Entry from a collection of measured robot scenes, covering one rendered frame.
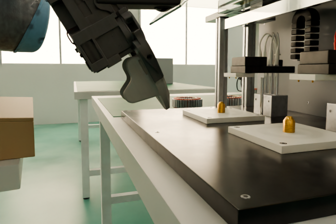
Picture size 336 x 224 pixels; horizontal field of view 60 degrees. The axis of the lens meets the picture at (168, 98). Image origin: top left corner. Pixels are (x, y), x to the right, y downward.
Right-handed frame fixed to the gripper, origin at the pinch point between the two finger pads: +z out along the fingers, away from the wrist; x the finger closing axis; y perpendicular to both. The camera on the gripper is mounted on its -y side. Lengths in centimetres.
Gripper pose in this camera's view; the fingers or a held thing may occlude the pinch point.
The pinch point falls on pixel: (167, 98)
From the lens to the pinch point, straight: 42.9
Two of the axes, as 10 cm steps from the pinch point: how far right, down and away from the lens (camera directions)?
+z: 4.8, 8.4, 2.4
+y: -8.3, 5.3, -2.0
